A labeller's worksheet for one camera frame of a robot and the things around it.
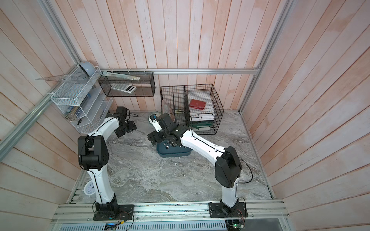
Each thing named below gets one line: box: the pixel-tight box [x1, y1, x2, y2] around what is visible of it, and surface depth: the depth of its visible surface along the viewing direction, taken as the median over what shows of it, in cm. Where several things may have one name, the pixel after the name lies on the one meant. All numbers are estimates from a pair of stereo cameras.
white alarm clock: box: [83, 179, 96, 199], surface depth 80 cm
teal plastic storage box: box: [156, 140, 193, 158], surface depth 98 cm
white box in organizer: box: [189, 113, 215, 121], surface depth 95 cm
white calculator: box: [110, 84, 137, 94], surface depth 100 cm
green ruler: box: [101, 71, 141, 81], surface depth 93 cm
